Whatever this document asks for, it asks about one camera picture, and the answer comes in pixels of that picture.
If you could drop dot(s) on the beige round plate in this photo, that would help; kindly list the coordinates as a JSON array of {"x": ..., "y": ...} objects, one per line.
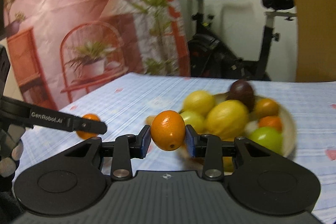
[{"x": 288, "y": 121}]

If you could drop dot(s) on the large yellow lemon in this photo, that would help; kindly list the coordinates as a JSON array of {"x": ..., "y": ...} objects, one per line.
[{"x": 227, "y": 119}]

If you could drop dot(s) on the green round fruit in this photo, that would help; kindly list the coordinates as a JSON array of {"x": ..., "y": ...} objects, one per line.
[{"x": 266, "y": 138}]

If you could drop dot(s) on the black exercise bike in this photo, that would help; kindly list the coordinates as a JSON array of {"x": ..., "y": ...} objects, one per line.
[{"x": 223, "y": 56}]

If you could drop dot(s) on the dark purple passion fruit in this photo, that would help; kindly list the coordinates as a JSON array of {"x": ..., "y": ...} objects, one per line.
[{"x": 241, "y": 94}]

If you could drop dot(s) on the person's left hand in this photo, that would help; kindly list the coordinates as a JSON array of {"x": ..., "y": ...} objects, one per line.
[{"x": 16, "y": 153}]

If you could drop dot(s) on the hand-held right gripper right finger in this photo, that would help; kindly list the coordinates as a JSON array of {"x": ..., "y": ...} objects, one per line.
[{"x": 191, "y": 142}]

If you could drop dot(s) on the printed backdrop cloth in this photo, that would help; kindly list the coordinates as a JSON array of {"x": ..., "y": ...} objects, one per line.
[{"x": 78, "y": 3}]

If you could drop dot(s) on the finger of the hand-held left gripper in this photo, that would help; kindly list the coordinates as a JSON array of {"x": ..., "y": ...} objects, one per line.
[{"x": 89, "y": 126}]

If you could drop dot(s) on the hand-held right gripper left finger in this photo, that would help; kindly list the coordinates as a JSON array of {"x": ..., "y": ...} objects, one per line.
[{"x": 145, "y": 142}]

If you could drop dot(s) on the wooden door panel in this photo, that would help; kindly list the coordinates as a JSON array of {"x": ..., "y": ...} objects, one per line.
[{"x": 315, "y": 29}]

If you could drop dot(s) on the small olive-brown fruit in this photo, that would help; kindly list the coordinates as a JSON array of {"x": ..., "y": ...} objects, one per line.
[{"x": 150, "y": 119}]

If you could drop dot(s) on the yellow-green round fruit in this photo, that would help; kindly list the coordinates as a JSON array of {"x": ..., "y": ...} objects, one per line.
[{"x": 193, "y": 120}]

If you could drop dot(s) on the small yellow lemon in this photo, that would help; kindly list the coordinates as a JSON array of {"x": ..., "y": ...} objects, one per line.
[{"x": 198, "y": 102}]

